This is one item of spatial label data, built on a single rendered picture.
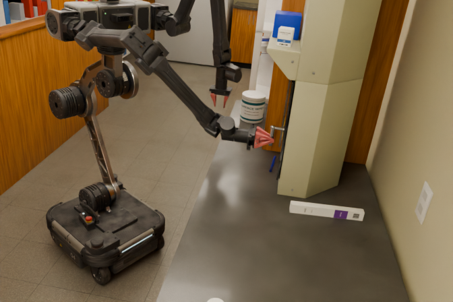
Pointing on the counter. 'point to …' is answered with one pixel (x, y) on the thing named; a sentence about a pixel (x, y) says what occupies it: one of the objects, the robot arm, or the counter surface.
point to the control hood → (285, 56)
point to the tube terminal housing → (326, 88)
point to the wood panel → (365, 136)
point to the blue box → (291, 19)
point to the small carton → (285, 36)
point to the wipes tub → (252, 106)
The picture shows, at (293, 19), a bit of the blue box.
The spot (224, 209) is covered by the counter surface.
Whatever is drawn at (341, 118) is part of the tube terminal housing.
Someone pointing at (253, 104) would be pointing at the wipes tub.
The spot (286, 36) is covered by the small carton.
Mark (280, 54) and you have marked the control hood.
